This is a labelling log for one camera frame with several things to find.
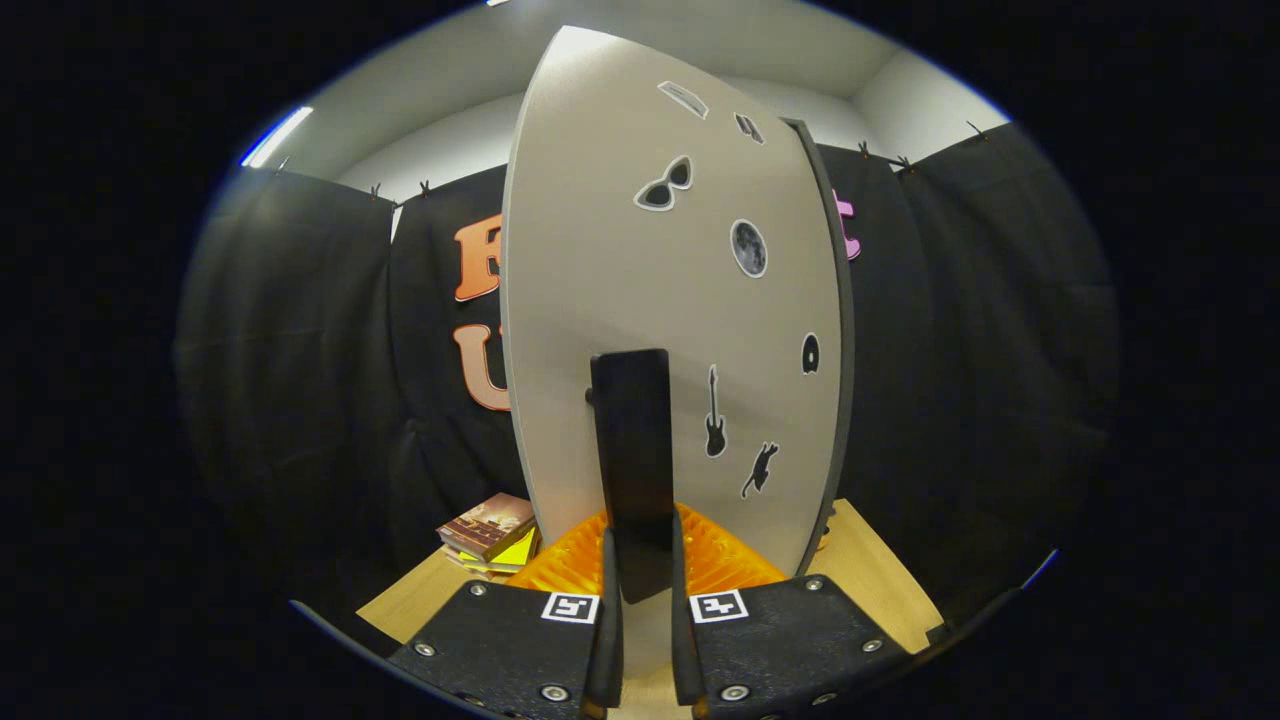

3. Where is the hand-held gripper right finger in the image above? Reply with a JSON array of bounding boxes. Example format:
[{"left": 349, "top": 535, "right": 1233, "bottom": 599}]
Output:
[{"left": 668, "top": 505, "right": 911, "bottom": 720}]

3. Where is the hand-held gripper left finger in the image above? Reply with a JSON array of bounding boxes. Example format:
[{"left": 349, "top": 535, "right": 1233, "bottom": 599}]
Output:
[{"left": 388, "top": 510, "right": 626, "bottom": 720}]

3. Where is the dark grey shoe cabinet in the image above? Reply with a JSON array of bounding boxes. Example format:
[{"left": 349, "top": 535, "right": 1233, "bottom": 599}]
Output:
[{"left": 790, "top": 118, "right": 857, "bottom": 576}]

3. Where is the beige shoe cabinet door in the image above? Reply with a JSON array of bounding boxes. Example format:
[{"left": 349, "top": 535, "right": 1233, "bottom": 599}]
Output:
[{"left": 500, "top": 25, "right": 846, "bottom": 681}]

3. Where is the yellow book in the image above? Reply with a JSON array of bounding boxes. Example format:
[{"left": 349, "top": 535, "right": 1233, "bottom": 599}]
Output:
[{"left": 455, "top": 527, "right": 541, "bottom": 576}]

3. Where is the brown book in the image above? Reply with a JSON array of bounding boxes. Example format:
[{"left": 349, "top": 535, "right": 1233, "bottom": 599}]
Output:
[{"left": 437, "top": 492, "right": 536, "bottom": 563}]

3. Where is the black backdrop cloth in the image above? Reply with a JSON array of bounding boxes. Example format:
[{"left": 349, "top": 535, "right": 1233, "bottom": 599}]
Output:
[{"left": 175, "top": 120, "right": 1116, "bottom": 641}]

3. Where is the narrow ceiling light strip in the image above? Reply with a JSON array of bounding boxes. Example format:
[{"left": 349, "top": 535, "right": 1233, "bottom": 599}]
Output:
[{"left": 240, "top": 105, "right": 314, "bottom": 169}]

